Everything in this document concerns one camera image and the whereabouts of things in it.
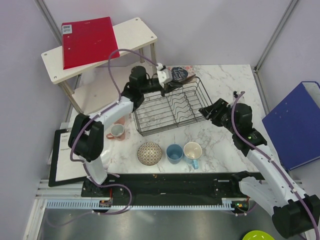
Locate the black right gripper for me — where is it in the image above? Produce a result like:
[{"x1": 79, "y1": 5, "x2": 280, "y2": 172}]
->
[{"x1": 198, "y1": 98, "x2": 239, "y2": 135}]

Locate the tall pink plastic cup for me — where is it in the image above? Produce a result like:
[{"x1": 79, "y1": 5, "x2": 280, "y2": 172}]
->
[{"x1": 114, "y1": 116, "x2": 126, "y2": 126}]

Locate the dark brown plate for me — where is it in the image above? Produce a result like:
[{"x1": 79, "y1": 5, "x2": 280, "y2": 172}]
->
[{"x1": 170, "y1": 74, "x2": 196, "y2": 87}]

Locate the light blue ceramic mug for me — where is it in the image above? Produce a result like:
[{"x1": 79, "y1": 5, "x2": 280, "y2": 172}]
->
[{"x1": 183, "y1": 142, "x2": 203, "y2": 170}]

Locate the pink patterned ceramic mug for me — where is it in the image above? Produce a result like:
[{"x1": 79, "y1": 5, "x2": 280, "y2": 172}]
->
[{"x1": 106, "y1": 123, "x2": 126, "y2": 141}]

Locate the small blue cup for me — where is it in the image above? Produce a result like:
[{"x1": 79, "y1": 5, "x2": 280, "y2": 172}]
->
[{"x1": 166, "y1": 144, "x2": 184, "y2": 165}]

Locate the brown patterned ceramic bowl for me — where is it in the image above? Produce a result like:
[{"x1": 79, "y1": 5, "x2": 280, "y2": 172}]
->
[{"x1": 137, "y1": 142, "x2": 163, "y2": 166}]

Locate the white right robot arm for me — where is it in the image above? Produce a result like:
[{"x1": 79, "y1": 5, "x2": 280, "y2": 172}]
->
[{"x1": 199, "y1": 98, "x2": 320, "y2": 239}]

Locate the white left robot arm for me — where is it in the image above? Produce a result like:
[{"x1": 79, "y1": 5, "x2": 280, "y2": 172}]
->
[{"x1": 68, "y1": 65, "x2": 185, "y2": 197}]

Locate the paperback book with dark cover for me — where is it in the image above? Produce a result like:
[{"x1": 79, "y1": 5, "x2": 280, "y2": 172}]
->
[{"x1": 167, "y1": 65, "x2": 196, "y2": 80}]

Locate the white two-tier shelf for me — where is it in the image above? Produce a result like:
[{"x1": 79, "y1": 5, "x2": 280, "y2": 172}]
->
[{"x1": 41, "y1": 17, "x2": 158, "y2": 115}]

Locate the red folder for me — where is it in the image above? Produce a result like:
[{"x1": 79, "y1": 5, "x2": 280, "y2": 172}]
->
[{"x1": 61, "y1": 16, "x2": 118, "y2": 70}]

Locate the black clipboard with paper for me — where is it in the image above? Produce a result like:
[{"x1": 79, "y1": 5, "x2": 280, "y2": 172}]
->
[{"x1": 48, "y1": 129, "x2": 87, "y2": 187}]

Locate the green plastic bowl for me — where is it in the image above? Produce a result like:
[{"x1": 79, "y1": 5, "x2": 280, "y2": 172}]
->
[{"x1": 242, "y1": 230, "x2": 275, "y2": 240}]

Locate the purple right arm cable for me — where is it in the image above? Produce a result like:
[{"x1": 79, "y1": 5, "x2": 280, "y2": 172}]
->
[{"x1": 230, "y1": 91, "x2": 318, "y2": 240}]

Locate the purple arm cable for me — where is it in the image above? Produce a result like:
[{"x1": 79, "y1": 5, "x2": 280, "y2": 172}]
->
[
  {"x1": 230, "y1": 91, "x2": 318, "y2": 240},
  {"x1": 69, "y1": 48, "x2": 163, "y2": 187}
]

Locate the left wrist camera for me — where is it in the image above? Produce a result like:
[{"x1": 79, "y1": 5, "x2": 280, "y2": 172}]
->
[{"x1": 156, "y1": 63, "x2": 173, "y2": 88}]

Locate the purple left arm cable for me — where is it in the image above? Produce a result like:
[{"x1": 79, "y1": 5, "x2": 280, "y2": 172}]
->
[{"x1": 69, "y1": 48, "x2": 163, "y2": 187}]

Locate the black wire dish rack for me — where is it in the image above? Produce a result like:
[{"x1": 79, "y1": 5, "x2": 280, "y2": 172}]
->
[{"x1": 133, "y1": 76, "x2": 212, "y2": 137}]

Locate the blue ring binder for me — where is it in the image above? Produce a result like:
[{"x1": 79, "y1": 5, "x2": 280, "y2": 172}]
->
[{"x1": 262, "y1": 81, "x2": 320, "y2": 171}]

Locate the white slotted cable duct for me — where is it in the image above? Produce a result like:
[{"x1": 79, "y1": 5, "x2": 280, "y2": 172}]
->
[{"x1": 46, "y1": 197, "x2": 261, "y2": 211}]

